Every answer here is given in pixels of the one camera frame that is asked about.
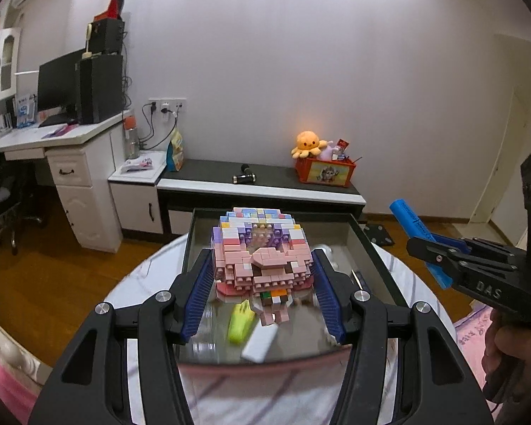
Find black low bench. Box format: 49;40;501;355
157;158;366;235

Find bottle with orange cap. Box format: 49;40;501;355
123;115;141;160

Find white low cabinet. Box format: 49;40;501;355
107;151;168;233

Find black speaker box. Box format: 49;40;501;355
88;18;125;56

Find black square floor plate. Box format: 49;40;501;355
363;223;395;249

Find pink bedding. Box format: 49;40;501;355
0;341;40;425

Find red paper bag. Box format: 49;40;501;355
93;0;125;21

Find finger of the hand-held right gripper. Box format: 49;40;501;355
434;234;527;267
406;236;465;290

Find white striped tablecloth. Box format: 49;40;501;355
104;230;456;425

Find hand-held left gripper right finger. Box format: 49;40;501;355
312;248;494;425

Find person's right hand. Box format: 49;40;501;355
482;307;531;366

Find yellow highlighter pen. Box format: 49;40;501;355
228;300;255;345

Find white bed frame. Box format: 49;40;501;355
0;305;54;377

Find pink white packets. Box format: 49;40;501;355
120;156;155;173

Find black handheld device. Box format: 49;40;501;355
231;164;257;185

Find purple plush toy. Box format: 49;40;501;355
319;139;341;161

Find blue snack bag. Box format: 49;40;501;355
166;127;185;172

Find black power cable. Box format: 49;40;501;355
139;104;178;151

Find blue cylindrical tube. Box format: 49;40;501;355
389;198;440;244

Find blue white packets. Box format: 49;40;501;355
15;93;38;129

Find white wall outlet strip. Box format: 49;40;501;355
148;97;187;115

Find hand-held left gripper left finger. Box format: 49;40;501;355
29;248;217;425

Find orange octopus plush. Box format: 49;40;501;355
291;130;328;159

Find white glass-door wall cabinet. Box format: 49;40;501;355
0;27;23;109

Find white rectangular block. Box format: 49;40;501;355
241;327;279;362

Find white door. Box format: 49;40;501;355
471;31;531;224

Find white computer desk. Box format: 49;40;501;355
0;108;131;253

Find pink papers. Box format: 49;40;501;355
42;124;78;139

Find dark cardboard box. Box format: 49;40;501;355
181;207;409;366

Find red toy box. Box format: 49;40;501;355
295;155;358;189

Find pink printed blanket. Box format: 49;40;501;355
452;307;492;390

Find black computer tower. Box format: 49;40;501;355
75;53;125;125

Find pastel building block toy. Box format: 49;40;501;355
210;206;314;302

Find black computer monitor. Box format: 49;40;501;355
38;49;87;125

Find black office chair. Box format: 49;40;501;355
0;159;45;255

